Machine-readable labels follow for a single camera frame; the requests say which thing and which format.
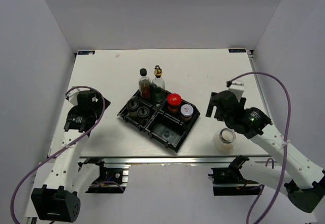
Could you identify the aluminium front table rail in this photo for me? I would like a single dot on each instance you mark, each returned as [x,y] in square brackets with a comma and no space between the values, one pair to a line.
[165,160]

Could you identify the blue left table sticker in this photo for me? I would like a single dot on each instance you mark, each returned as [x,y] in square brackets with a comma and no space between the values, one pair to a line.
[86,52]

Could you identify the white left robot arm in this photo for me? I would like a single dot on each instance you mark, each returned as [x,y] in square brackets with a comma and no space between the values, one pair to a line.
[59,199]

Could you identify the clear glass oil bottle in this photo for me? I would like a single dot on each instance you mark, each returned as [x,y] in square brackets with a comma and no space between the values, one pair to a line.
[158,86]

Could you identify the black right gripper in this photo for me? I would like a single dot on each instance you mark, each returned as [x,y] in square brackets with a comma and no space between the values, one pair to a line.
[210,108]

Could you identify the blue table sticker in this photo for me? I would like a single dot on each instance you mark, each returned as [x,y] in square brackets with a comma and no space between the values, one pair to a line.
[86,52]
[237,50]

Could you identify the black four-compartment tray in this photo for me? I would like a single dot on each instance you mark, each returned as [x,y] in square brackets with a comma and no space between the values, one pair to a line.
[163,126]

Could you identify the white shaker black cap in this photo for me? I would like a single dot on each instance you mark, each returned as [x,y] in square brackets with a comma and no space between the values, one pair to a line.
[132,107]

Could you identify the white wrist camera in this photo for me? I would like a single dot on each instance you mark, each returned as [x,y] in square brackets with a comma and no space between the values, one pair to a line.
[236,87]
[72,95]

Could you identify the black-cap pepper grinder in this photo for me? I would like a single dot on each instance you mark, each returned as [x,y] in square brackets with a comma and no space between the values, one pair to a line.
[143,114]

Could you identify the red-label black-cap bottle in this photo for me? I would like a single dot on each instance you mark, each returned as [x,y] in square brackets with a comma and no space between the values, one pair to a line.
[144,85]

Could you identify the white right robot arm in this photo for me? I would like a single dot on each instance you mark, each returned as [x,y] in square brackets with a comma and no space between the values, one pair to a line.
[302,181]

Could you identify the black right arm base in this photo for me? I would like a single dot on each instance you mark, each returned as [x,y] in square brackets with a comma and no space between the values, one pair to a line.
[230,182]

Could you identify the blue right table sticker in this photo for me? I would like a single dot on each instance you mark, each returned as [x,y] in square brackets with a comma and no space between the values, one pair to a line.
[237,50]

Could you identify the aluminium right table rail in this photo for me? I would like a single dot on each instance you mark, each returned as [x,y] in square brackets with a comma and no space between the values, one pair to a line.
[265,104]

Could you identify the aluminium table rail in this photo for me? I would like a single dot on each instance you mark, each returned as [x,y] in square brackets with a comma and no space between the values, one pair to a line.
[265,104]
[165,160]

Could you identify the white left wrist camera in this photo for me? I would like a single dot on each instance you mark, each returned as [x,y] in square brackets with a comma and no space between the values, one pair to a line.
[72,95]

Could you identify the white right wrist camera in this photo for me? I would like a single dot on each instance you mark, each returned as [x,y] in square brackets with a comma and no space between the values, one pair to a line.
[236,87]

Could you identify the round clear glass jar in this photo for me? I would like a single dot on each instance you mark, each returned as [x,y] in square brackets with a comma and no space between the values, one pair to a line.
[224,140]

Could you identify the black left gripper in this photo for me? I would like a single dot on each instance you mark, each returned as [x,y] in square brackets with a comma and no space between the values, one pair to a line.
[99,105]

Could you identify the grey-lid spice jar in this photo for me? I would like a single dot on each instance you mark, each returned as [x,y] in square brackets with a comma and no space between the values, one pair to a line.
[186,112]

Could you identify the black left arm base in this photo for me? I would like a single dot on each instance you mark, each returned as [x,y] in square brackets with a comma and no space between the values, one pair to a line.
[111,180]

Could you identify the red-lid sauce jar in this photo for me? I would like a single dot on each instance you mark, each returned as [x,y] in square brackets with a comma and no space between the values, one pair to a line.
[174,101]

